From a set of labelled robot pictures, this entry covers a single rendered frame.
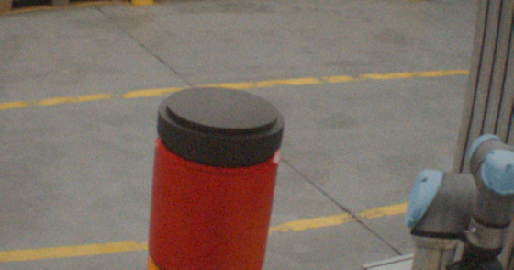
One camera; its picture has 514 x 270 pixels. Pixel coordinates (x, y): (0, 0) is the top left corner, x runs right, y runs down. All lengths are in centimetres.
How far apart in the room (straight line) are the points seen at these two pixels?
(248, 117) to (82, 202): 520
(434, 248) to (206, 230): 177
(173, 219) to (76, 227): 495
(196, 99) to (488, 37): 190
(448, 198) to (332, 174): 414
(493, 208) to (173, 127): 134
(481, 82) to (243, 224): 194
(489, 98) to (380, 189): 389
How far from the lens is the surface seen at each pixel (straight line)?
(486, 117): 238
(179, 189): 45
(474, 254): 181
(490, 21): 234
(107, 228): 543
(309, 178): 622
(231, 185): 45
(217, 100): 47
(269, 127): 45
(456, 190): 220
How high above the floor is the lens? 250
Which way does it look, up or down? 21 degrees down
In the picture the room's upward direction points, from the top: 7 degrees clockwise
